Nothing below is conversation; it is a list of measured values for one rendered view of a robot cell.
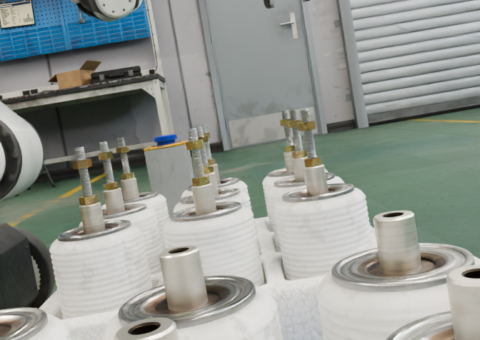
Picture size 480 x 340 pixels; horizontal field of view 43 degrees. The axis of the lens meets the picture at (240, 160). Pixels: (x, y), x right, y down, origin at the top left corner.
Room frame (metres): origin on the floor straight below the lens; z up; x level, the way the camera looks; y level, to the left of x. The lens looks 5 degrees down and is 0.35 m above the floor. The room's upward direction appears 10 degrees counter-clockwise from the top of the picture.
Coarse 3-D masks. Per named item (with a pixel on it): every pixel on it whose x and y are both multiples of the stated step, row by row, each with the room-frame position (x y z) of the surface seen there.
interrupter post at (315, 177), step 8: (304, 168) 0.62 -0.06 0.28; (312, 168) 0.61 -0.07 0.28; (320, 168) 0.62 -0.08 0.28; (304, 176) 0.62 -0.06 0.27; (312, 176) 0.62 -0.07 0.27; (320, 176) 0.62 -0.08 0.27; (312, 184) 0.62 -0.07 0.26; (320, 184) 0.61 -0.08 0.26; (312, 192) 0.62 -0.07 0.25; (320, 192) 0.61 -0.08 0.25; (328, 192) 0.62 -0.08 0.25
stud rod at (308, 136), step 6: (306, 114) 0.62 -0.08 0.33; (306, 120) 0.62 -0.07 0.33; (306, 132) 0.62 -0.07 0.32; (312, 132) 0.62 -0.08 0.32; (306, 138) 0.62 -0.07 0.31; (312, 138) 0.62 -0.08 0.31; (306, 144) 0.62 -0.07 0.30; (312, 144) 0.62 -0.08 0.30; (306, 150) 0.62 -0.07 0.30; (312, 150) 0.62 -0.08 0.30; (312, 156) 0.62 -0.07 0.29
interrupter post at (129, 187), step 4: (124, 180) 0.85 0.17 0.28; (128, 180) 0.85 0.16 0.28; (132, 180) 0.85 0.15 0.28; (124, 184) 0.85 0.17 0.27; (128, 184) 0.85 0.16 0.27; (132, 184) 0.85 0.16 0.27; (136, 184) 0.86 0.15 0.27; (124, 188) 0.85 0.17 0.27; (128, 188) 0.85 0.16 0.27; (132, 188) 0.85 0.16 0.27; (136, 188) 0.86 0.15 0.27; (124, 192) 0.85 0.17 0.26; (128, 192) 0.85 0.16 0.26; (132, 192) 0.85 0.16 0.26; (136, 192) 0.86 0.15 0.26; (124, 196) 0.85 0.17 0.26; (128, 196) 0.85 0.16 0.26; (132, 196) 0.85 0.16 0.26; (136, 196) 0.85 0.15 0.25
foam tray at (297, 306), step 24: (264, 240) 0.77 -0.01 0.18; (264, 264) 0.65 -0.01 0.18; (264, 288) 0.56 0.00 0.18; (288, 288) 0.55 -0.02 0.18; (312, 288) 0.55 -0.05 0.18; (48, 312) 0.61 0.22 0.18; (288, 312) 0.55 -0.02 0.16; (312, 312) 0.55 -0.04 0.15; (72, 336) 0.55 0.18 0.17; (96, 336) 0.55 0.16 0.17; (288, 336) 0.55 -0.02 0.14; (312, 336) 0.55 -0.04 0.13
